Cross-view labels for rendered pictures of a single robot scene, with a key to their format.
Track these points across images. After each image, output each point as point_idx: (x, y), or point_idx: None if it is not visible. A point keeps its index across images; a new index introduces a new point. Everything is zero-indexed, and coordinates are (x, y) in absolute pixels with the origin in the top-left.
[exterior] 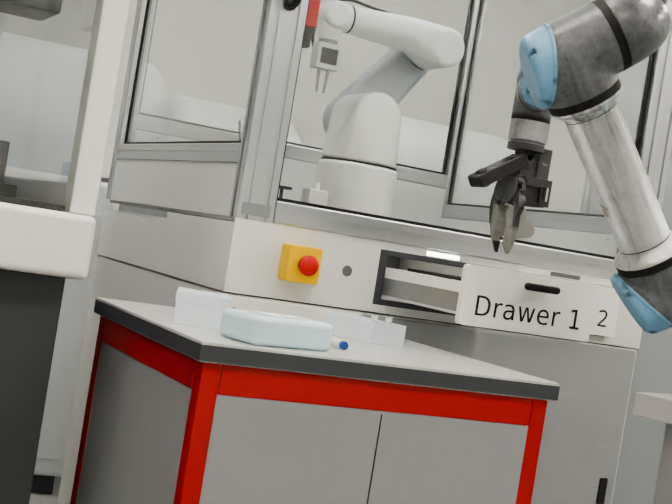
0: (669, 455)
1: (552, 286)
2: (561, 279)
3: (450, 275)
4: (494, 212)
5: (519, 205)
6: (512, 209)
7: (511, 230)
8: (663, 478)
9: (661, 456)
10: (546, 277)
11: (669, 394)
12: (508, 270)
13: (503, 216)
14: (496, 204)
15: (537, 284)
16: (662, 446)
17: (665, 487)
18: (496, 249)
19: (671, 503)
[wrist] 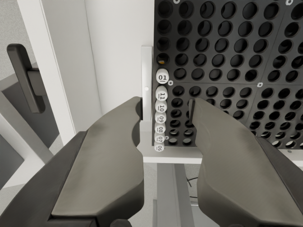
0: (0, 89)
1: (26, 100)
2: (63, 142)
3: (268, 20)
4: (254, 173)
5: (2, 219)
6: (77, 189)
7: (94, 122)
8: (12, 83)
9: (6, 87)
10: (54, 115)
11: (2, 122)
12: (24, 21)
13: (198, 178)
14: (272, 218)
15: (13, 68)
16: (2, 90)
17: (13, 81)
18: (189, 103)
19: (14, 80)
